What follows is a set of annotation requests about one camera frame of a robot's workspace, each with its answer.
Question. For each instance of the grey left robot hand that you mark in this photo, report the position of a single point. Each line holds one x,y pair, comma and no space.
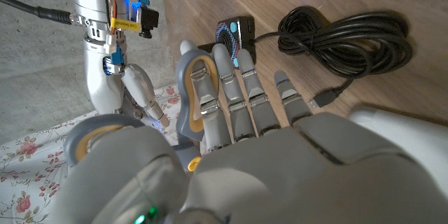
280,175

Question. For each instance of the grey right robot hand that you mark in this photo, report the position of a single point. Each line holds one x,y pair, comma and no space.
101,84

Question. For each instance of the floral backdrop cloth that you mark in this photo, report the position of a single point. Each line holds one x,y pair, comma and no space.
28,168

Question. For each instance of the black joystick controller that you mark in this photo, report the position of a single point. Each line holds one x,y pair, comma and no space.
241,29

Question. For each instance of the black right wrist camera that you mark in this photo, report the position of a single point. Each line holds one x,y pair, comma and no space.
148,19

